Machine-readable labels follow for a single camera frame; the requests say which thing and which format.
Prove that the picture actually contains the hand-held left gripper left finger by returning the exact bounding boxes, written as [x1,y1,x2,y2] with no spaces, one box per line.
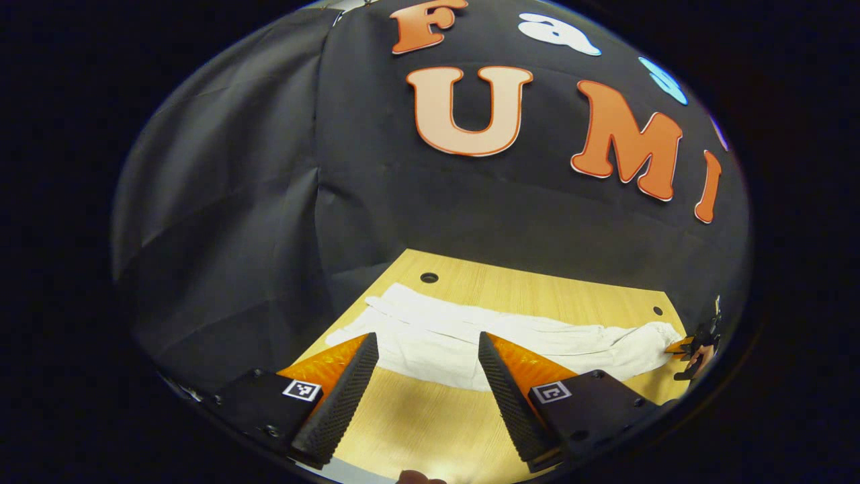
[215,331,381,471]

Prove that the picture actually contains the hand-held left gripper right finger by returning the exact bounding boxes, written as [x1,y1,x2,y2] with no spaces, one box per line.
[478,331,667,474]

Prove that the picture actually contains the white jeans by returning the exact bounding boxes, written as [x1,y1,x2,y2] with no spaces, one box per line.
[326,282,685,393]

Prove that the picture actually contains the black backdrop cloth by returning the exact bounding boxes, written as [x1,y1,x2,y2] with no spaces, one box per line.
[111,0,752,397]

